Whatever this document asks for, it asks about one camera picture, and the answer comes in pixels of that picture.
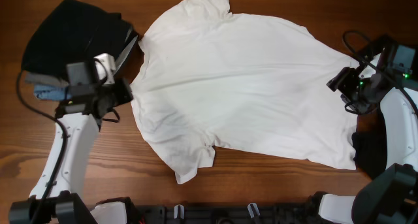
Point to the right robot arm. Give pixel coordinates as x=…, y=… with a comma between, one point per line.
x=389, y=198

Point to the white t-shirt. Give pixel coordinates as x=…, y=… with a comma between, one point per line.
x=211, y=78

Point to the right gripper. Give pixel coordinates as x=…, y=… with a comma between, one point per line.
x=342, y=81

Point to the folded light blue garment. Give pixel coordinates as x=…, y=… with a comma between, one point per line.
x=51, y=93

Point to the black garment on right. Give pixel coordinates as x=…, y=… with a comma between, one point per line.
x=393, y=140

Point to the folded grey garment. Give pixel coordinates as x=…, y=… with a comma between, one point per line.
x=42, y=79

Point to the folded black garment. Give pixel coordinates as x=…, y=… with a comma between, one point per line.
x=73, y=32

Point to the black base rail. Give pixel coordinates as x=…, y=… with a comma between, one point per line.
x=276, y=214

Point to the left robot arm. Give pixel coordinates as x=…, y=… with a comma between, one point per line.
x=57, y=194

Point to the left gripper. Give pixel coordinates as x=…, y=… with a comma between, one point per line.
x=126, y=95

